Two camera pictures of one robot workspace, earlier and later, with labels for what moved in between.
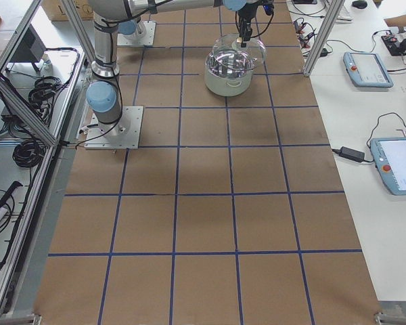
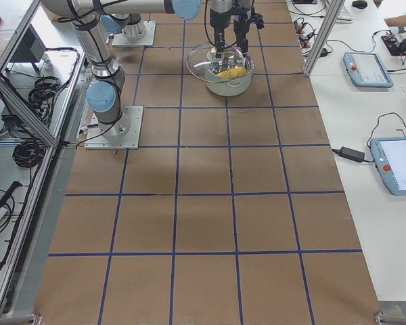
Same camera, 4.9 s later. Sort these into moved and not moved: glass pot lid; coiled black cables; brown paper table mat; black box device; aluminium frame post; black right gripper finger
Moved: black right gripper finger; glass pot lid
Not moved: black box device; brown paper table mat; coiled black cables; aluminium frame post
